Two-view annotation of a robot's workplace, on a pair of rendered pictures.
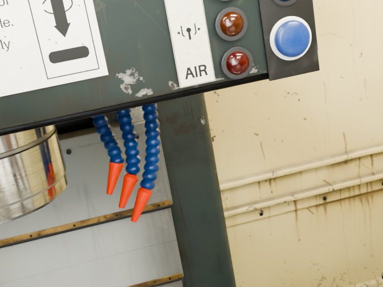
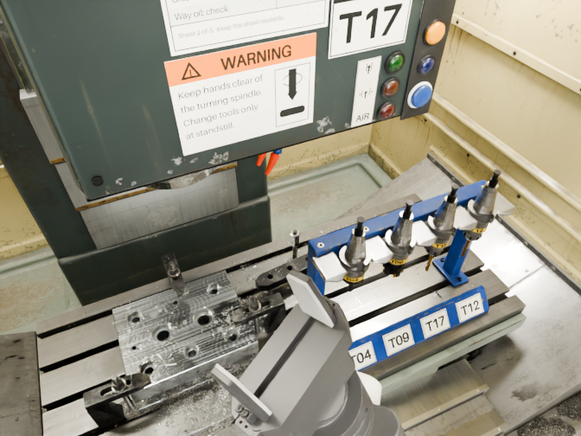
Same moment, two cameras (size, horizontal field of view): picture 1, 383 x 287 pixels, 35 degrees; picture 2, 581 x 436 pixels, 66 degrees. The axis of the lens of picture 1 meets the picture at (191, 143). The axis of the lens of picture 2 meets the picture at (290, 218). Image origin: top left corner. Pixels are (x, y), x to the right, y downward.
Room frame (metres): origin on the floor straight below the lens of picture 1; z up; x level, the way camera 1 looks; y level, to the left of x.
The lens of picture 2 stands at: (0.05, 0.21, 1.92)
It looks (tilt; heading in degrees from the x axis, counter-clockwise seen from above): 45 degrees down; 344
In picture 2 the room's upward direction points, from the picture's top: straight up
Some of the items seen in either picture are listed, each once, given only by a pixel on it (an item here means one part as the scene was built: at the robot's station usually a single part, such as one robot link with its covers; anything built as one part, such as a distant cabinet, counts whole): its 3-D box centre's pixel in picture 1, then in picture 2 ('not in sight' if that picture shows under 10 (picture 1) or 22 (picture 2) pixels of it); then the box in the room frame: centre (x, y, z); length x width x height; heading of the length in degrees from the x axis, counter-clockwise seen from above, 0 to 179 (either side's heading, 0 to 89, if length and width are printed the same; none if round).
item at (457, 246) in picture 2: not in sight; (463, 236); (0.69, -0.45, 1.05); 0.10 x 0.05 x 0.30; 9
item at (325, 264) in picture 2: not in sight; (330, 268); (0.57, -0.03, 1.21); 0.07 x 0.05 x 0.01; 9
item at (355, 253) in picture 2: not in sight; (356, 244); (0.58, -0.08, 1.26); 0.04 x 0.04 x 0.07
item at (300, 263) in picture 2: not in sight; (299, 271); (0.79, -0.03, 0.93); 0.26 x 0.05 x 0.06; 104
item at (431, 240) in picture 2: not in sight; (420, 234); (0.60, -0.25, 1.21); 0.07 x 0.05 x 0.01; 9
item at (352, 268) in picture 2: not in sight; (354, 259); (0.58, -0.08, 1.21); 0.06 x 0.06 x 0.03
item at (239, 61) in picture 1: (237, 62); (386, 111); (0.49, -0.05, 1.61); 0.02 x 0.01 x 0.02; 99
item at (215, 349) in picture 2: not in sight; (184, 330); (0.67, 0.29, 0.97); 0.29 x 0.23 x 0.05; 99
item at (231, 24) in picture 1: (231, 24); (391, 87); (0.49, -0.05, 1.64); 0.02 x 0.01 x 0.02; 99
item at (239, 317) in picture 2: not in sight; (258, 314); (0.66, 0.11, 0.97); 0.13 x 0.03 x 0.15; 99
